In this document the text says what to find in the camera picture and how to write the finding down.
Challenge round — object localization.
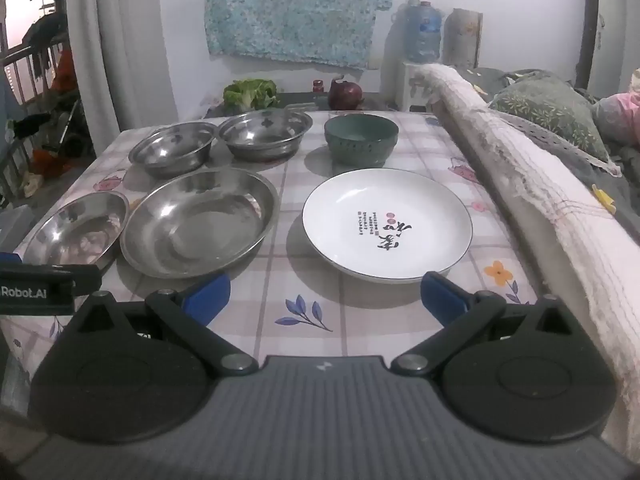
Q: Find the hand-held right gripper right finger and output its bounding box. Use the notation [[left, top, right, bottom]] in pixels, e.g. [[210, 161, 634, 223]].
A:
[[391, 270, 576, 377]]

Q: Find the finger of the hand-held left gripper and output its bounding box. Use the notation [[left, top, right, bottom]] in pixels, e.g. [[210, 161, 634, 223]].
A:
[[47, 264, 102, 295]]

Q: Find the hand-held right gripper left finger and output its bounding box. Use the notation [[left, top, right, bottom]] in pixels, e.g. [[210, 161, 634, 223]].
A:
[[70, 274, 260, 377]]

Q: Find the shallow steel bowl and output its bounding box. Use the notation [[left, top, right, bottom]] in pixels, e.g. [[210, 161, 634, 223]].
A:
[[22, 191, 130, 272]]

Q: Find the large steel plate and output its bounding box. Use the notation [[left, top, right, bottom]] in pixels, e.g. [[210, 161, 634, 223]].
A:
[[119, 167, 281, 280]]

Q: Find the white ceramic plate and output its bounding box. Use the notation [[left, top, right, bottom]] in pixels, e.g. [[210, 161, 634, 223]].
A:
[[301, 169, 474, 284]]

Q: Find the small deep steel bowl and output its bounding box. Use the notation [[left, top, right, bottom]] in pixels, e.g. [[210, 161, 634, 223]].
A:
[[128, 122, 217, 180]]

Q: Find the wide deep steel bowl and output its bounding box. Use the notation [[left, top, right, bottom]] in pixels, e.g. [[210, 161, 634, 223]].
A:
[[218, 109, 314, 162]]

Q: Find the green ceramic bowl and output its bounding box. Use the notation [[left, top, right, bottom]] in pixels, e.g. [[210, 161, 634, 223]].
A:
[[323, 114, 400, 167]]

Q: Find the checked floral tablecloth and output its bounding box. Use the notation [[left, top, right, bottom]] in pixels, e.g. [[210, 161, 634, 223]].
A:
[[0, 111, 548, 416]]

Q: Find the red cloth item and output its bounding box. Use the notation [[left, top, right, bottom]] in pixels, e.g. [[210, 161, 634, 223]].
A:
[[34, 147, 64, 174]]

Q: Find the white frayed blanket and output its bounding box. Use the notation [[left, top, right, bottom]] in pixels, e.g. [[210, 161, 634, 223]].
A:
[[410, 64, 640, 406]]

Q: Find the black cloth item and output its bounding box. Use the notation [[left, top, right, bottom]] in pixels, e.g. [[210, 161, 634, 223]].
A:
[[12, 112, 54, 139]]

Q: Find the blue circle-print sheet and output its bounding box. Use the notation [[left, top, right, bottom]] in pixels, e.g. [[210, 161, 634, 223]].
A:
[[0, 72, 20, 131]]

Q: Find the yellow clip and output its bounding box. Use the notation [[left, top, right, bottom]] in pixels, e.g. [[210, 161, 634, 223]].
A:
[[592, 184, 617, 211]]

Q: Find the orange hanging cloth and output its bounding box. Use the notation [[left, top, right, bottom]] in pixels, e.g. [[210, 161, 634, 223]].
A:
[[52, 50, 77, 92]]

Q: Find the green lettuce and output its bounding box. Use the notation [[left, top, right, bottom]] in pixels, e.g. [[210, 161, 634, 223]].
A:
[[222, 78, 280, 111]]

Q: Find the metal balcony railing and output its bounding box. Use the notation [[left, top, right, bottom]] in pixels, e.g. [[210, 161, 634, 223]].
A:
[[0, 42, 81, 201]]

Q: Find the grey bed blanket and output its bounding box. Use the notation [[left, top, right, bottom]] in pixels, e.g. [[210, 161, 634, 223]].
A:
[[460, 66, 640, 241]]

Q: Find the white cabinet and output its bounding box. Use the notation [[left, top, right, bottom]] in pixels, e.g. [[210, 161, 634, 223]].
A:
[[400, 61, 437, 112]]

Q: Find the green leaf-print pillow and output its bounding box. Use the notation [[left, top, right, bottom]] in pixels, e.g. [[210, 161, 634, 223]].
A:
[[487, 77, 624, 177]]

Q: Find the dark side table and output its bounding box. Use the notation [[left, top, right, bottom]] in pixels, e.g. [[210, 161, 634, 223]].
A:
[[207, 91, 383, 116]]

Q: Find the red onion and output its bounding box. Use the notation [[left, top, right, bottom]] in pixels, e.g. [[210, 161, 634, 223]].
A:
[[328, 74, 364, 111]]

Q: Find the white curtain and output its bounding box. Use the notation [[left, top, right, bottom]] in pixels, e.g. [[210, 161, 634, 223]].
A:
[[65, 0, 177, 132]]

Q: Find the pink cloth bundle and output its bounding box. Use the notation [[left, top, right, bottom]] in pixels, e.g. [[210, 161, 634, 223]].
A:
[[595, 91, 640, 137]]

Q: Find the grey cylinder tank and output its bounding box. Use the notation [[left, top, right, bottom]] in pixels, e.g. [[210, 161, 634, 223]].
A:
[[443, 8, 484, 68]]

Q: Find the large blue water bottle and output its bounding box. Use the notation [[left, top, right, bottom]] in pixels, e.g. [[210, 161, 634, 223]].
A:
[[402, 1, 445, 65]]

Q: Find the blue patterned wall cloth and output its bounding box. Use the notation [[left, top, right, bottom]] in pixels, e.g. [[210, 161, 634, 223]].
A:
[[204, 0, 394, 71]]

